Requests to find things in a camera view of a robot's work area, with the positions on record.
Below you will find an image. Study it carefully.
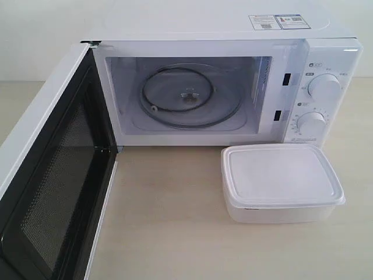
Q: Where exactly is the blue energy label sticker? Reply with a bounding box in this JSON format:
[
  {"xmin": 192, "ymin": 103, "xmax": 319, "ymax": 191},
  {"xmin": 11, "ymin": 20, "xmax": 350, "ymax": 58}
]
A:
[{"xmin": 275, "ymin": 14, "xmax": 309, "ymax": 30}]

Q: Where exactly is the white microwave oven body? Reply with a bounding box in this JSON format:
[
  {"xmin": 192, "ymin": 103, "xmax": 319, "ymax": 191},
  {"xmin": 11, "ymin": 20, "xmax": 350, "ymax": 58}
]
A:
[{"xmin": 82, "ymin": 1, "xmax": 363, "ymax": 147}]

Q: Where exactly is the white microwave door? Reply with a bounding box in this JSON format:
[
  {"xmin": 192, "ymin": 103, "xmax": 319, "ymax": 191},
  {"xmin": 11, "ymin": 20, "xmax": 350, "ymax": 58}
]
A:
[{"xmin": 1, "ymin": 41, "xmax": 118, "ymax": 279}]

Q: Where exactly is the upper white control knob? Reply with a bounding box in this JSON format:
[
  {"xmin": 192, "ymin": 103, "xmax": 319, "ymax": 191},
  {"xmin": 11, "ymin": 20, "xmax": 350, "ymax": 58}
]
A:
[{"xmin": 308, "ymin": 73, "xmax": 342, "ymax": 100}]

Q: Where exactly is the glass turntable plate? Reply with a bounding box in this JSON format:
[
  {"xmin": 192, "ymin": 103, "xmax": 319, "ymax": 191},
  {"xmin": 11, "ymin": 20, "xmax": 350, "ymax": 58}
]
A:
[{"xmin": 139, "ymin": 63, "xmax": 243, "ymax": 130}]

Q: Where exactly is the lower white timer knob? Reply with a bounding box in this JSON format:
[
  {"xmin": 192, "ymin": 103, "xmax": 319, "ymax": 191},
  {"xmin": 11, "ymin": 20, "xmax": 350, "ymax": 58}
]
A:
[{"xmin": 297, "ymin": 112, "xmax": 326, "ymax": 135}]

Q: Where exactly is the white plastic lidded container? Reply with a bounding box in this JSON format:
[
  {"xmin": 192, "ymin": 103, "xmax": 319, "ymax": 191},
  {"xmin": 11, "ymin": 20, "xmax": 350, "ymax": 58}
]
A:
[{"xmin": 221, "ymin": 143, "xmax": 346, "ymax": 223}]

